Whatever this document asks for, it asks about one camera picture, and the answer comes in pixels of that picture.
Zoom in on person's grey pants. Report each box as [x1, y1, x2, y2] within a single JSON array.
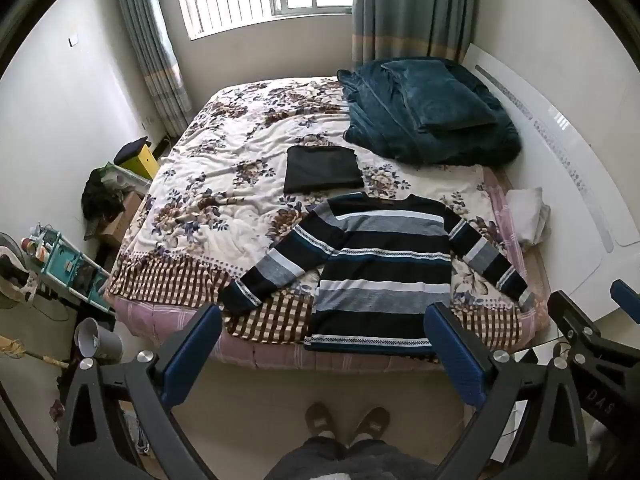
[[262, 435, 436, 480]]

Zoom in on yellow box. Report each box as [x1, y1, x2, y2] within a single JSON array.
[[120, 142, 160, 181]]

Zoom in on yellow handled broom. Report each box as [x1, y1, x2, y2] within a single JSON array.
[[0, 337, 71, 368]]

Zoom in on white pillow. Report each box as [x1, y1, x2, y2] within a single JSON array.
[[506, 187, 551, 247]]

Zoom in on teal plush blanket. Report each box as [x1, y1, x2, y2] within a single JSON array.
[[336, 56, 522, 167]]

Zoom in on brown slipper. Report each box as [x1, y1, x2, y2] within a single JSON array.
[[306, 402, 337, 448], [350, 406, 391, 448]]

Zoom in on white headboard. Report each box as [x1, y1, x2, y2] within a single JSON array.
[[460, 44, 640, 321]]

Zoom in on black folded garment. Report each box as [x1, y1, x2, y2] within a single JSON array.
[[283, 145, 364, 194]]

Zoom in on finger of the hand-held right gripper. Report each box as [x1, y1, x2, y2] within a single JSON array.
[[547, 290, 608, 376], [610, 279, 640, 323]]

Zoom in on grey waste bin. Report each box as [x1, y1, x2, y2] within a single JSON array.
[[74, 317, 124, 363]]

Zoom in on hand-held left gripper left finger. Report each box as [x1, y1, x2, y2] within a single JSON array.
[[57, 302, 223, 480]]

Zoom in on dark cap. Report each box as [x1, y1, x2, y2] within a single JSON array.
[[113, 136, 150, 166]]

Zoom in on teal shelf cart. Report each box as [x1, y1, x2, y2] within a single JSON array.
[[30, 225, 113, 311]]

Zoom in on grey-blue curtain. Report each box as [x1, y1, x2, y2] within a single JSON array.
[[111, 0, 193, 138], [352, 0, 483, 68]]

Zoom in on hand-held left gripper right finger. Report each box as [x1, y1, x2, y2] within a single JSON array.
[[424, 302, 588, 480]]

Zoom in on floral bed blanket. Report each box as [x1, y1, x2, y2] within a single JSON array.
[[107, 76, 526, 346]]

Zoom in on cardboard box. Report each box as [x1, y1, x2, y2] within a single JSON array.
[[97, 192, 143, 247]]

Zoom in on black bag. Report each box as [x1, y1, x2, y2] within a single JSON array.
[[81, 167, 126, 221]]

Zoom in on striped knit sweater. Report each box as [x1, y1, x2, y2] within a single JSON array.
[[217, 192, 536, 358]]

